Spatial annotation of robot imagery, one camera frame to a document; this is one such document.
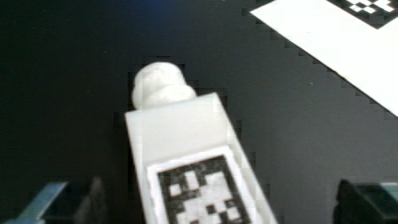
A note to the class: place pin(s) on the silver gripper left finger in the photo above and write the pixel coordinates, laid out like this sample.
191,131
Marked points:
68,204

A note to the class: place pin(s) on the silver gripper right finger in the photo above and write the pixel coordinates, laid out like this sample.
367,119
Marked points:
367,203

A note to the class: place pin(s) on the white table leg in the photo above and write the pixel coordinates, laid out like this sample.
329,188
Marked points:
198,184

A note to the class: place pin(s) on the paper sheet with fiducial markers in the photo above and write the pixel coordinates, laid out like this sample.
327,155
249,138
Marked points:
345,32

